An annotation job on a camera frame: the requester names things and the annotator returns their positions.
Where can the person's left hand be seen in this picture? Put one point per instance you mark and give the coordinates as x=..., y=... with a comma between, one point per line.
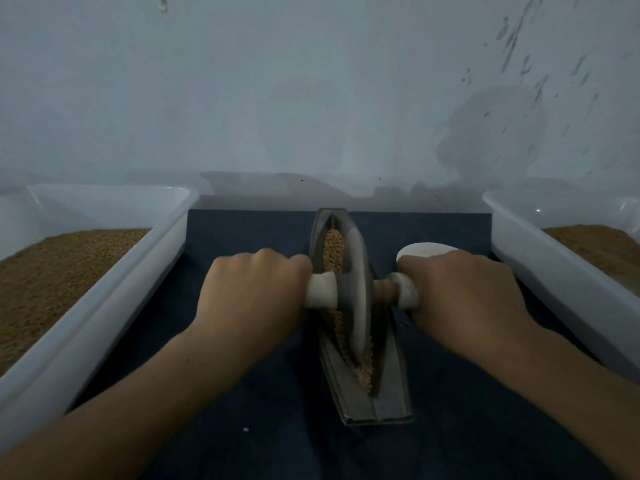
x=250, y=300

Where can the white round plate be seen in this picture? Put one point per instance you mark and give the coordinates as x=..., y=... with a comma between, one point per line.
x=425, y=252

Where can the boat-shaped metal grinding trough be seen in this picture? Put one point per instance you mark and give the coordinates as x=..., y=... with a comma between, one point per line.
x=390, y=400

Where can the small ground grain portion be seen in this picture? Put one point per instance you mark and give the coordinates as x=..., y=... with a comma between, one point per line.
x=332, y=250

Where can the white plastic tray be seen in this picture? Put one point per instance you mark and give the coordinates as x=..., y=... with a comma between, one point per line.
x=550, y=275
x=110, y=290

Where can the person's right hand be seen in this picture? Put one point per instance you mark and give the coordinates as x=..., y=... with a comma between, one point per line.
x=472, y=305

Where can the dark blue tablecloth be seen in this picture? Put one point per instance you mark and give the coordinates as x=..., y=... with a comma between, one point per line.
x=260, y=430

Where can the person's left forearm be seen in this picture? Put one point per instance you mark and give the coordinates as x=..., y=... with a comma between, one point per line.
x=115, y=420

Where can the person's right forearm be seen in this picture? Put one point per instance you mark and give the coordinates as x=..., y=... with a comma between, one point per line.
x=585, y=400

